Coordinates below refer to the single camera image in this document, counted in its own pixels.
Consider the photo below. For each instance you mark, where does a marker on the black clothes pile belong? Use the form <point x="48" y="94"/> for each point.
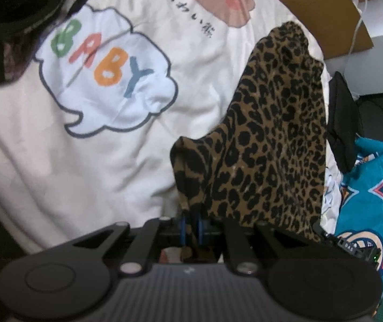
<point x="20" y="0"/>

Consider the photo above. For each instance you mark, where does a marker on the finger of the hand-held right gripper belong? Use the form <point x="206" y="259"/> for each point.
<point x="325" y="233"/>

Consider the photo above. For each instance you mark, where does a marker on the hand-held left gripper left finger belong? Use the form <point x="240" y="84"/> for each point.
<point x="183" y="233"/>

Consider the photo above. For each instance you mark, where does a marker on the leopard print skirt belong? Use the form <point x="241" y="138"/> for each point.
<point x="271" y="141"/>

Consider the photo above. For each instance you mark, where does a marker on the purple floral cloth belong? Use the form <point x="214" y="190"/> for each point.
<point x="17" y="53"/>

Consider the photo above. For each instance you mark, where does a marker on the cardboard sheet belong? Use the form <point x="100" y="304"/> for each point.
<point x="312" y="0"/>

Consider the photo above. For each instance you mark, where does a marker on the black folded clothes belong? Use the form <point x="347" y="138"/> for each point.
<point x="342" y="124"/>

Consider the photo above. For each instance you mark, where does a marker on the teal printed blanket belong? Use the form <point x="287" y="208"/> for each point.
<point x="372" y="191"/>

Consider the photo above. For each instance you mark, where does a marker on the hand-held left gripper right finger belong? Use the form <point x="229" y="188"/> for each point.
<point x="200" y="233"/>

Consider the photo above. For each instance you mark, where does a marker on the white printed blanket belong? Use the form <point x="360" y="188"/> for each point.
<point x="77" y="174"/>

